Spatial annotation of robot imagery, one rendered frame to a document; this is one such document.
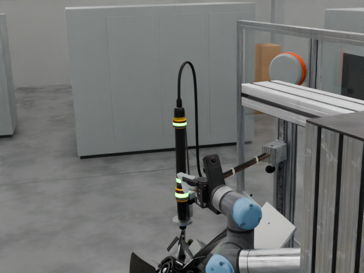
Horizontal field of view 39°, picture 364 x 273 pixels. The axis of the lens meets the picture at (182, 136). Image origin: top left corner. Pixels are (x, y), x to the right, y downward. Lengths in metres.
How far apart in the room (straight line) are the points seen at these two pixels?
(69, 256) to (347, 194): 4.17
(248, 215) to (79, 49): 5.87
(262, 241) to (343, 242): 1.34
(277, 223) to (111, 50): 5.31
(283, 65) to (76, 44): 5.08
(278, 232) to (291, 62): 0.70
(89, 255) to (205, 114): 3.41
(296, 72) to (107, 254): 3.00
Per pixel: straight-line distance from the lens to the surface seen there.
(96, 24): 7.07
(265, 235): 2.10
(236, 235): 1.42
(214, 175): 1.53
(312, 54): 2.30
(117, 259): 4.65
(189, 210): 1.80
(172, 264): 1.95
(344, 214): 0.75
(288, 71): 2.23
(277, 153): 2.20
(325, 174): 0.77
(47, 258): 4.82
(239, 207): 1.38
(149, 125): 7.34
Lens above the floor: 2.21
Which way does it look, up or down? 16 degrees down
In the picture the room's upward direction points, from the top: 2 degrees counter-clockwise
